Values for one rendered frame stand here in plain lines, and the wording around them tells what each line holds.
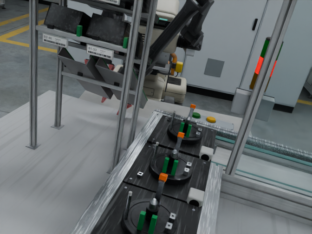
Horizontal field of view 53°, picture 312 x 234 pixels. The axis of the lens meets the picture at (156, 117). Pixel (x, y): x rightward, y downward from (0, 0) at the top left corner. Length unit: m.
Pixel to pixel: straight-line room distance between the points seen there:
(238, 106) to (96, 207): 0.52
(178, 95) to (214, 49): 2.08
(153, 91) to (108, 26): 0.93
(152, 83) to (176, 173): 1.00
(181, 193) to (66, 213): 0.34
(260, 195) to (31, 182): 0.76
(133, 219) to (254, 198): 0.49
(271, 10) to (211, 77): 1.07
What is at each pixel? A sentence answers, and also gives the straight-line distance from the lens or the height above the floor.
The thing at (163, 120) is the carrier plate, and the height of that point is 0.97.
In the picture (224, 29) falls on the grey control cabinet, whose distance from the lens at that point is 4.13.
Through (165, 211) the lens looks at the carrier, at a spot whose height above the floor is 0.99.
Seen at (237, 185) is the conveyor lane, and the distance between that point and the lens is 1.13.
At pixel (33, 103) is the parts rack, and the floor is 1.04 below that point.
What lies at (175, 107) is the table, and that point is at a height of 0.86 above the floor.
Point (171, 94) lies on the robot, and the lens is 2.17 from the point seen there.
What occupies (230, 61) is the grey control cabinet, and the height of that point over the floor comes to 0.55.
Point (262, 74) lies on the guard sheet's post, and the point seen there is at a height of 1.32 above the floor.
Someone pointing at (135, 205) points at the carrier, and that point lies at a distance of 0.85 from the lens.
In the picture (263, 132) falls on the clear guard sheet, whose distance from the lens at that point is 1.04.
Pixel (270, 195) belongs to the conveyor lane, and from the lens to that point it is 1.15.
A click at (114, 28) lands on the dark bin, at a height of 1.35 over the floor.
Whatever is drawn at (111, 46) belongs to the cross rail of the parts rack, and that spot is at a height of 1.31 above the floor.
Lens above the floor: 1.56
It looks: 27 degrees down
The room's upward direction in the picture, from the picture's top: 11 degrees clockwise
